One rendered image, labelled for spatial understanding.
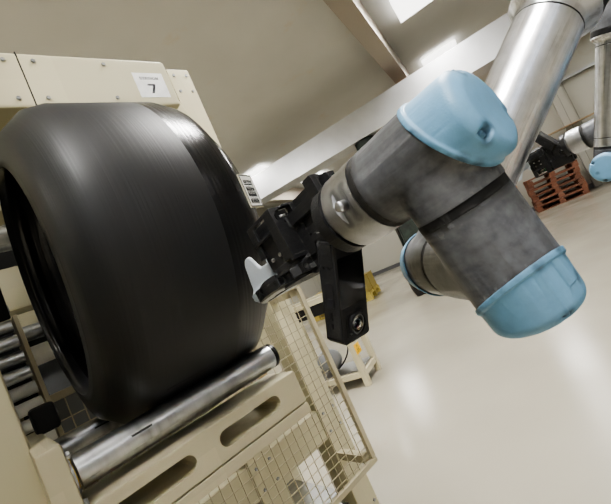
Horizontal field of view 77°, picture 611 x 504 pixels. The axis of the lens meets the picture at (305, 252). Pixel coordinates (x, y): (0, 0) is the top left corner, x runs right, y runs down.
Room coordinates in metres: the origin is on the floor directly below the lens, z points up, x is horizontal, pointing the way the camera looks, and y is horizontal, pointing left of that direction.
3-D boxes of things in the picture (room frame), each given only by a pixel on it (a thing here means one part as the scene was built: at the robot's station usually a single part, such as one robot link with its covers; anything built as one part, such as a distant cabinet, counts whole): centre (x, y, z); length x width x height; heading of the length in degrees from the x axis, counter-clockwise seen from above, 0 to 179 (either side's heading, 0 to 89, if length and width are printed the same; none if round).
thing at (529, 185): (9.92, -6.59, 0.43); 1.22 x 0.83 x 0.86; 63
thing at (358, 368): (3.36, 0.15, 0.40); 0.60 x 0.35 x 0.80; 63
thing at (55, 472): (0.59, 0.49, 0.90); 0.40 x 0.03 x 0.10; 42
